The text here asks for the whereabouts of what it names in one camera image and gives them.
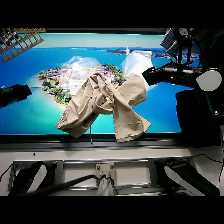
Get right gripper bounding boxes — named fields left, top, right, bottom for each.
left=142, top=65, right=172, bottom=87

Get beige pants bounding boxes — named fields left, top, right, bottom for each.
left=55, top=72, right=152, bottom=144

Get silver frame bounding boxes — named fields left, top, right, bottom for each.
left=0, top=139, right=224, bottom=197

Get black cable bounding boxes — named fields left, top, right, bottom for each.
left=25, top=173, right=103, bottom=197

